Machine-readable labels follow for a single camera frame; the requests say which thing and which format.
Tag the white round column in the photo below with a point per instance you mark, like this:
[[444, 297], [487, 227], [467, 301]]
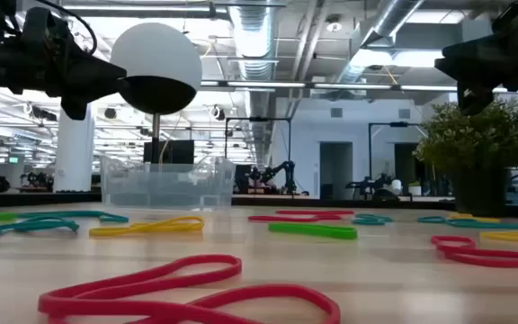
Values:
[[74, 157]]

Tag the white globe lamp black base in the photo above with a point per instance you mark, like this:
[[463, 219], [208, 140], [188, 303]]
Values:
[[155, 54]]

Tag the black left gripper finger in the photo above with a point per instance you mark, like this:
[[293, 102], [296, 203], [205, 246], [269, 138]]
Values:
[[104, 73], [104, 85]]

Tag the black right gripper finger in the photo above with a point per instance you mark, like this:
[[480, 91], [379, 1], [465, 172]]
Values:
[[454, 69], [454, 54]]

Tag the black gantry frame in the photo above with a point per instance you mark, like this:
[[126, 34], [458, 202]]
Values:
[[259, 119], [396, 124]]

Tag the silver spiral air duct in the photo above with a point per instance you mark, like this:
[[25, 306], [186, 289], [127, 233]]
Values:
[[254, 40], [394, 13]]

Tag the round ceiling fixture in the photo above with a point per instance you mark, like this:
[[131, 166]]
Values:
[[333, 24]]

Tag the black background robot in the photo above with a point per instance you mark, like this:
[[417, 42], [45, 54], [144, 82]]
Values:
[[369, 184]]

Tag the black background robot arm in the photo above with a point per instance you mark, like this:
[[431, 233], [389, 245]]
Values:
[[286, 171]]

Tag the clear plastic bin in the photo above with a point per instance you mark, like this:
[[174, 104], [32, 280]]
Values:
[[169, 189]]

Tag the green exit sign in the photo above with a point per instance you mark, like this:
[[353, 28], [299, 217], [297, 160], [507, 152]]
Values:
[[14, 159]]

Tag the yellow rubber band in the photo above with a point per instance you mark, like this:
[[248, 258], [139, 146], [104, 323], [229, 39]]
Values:
[[472, 218], [99, 232], [515, 236]]

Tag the black monitor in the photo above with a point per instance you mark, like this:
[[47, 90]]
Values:
[[175, 151]]

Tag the green potted plant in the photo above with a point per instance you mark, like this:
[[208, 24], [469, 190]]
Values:
[[479, 144]]

